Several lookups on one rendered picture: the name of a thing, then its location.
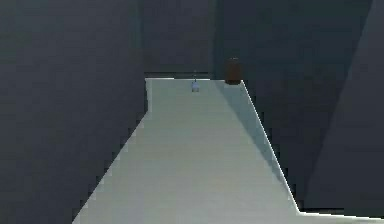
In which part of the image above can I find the small pale blue bottle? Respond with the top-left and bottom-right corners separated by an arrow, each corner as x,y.
191,70 -> 201,93

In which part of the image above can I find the brown cylindrical bin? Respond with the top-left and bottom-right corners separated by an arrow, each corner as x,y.
225,57 -> 243,86

